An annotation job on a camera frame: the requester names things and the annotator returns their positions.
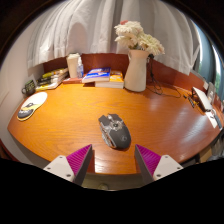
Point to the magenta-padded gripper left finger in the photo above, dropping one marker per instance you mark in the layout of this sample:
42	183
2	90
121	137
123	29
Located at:
60	166

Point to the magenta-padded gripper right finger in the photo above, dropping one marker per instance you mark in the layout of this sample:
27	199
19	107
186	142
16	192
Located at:
166	166

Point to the dark grey computer mouse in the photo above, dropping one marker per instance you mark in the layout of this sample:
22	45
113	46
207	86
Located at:
116	131

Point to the white round mouse pad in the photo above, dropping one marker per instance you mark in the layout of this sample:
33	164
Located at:
35	101

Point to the white flat device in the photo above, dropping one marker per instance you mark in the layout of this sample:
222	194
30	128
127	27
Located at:
202	98

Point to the yellow and white book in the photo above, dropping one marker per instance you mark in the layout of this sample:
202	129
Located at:
46	86

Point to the dark mug with green inside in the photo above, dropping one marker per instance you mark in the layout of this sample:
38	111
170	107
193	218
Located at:
29	88

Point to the red book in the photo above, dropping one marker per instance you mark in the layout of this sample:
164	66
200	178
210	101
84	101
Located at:
71	80

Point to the white ceramic vase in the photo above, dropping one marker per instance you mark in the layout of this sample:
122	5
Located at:
136	73

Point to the clear spray bottle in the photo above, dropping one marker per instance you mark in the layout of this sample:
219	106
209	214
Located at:
80	70

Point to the white flower bouquet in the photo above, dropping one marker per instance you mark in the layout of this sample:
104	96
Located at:
136	36

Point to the white curtain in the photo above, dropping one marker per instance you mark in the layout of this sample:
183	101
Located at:
100	30

